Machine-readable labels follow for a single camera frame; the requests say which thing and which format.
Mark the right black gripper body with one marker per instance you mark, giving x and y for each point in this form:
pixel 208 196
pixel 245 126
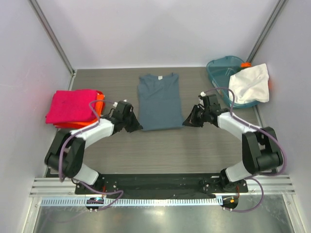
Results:
pixel 198 115

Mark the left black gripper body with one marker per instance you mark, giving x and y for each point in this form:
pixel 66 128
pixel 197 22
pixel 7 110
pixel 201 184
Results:
pixel 123 119

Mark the grey blue t shirt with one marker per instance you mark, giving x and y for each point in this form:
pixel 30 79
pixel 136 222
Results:
pixel 159 102

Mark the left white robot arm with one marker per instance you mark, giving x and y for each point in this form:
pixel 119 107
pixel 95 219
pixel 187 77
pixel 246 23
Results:
pixel 66 153

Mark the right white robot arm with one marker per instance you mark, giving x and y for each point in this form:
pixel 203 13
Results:
pixel 260 151

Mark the folded orange t shirt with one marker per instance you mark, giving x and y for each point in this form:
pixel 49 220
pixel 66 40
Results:
pixel 99 106

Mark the teal plastic bin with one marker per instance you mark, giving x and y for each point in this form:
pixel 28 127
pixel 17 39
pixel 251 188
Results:
pixel 219 73

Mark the folded red t shirt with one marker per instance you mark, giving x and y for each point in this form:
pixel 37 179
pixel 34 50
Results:
pixel 68 125

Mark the white t shirt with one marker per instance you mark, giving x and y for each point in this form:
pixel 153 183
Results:
pixel 250 84

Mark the folded pink t shirt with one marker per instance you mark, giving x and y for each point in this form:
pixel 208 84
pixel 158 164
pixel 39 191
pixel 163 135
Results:
pixel 71 106

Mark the orange clamp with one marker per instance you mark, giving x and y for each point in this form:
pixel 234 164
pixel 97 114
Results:
pixel 246 64

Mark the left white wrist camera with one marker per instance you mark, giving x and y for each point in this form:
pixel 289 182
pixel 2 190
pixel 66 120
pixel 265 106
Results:
pixel 115 104

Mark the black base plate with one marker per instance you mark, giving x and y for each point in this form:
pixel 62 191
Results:
pixel 168 186

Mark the slotted cable duct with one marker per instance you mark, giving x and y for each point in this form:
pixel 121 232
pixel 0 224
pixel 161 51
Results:
pixel 96 201

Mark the right aluminium frame post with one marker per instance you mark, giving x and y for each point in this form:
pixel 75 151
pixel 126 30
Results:
pixel 276 12

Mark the aluminium frame post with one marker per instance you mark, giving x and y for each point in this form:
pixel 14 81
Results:
pixel 276 12
pixel 50 33

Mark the left aluminium frame post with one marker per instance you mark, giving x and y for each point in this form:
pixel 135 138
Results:
pixel 50 33

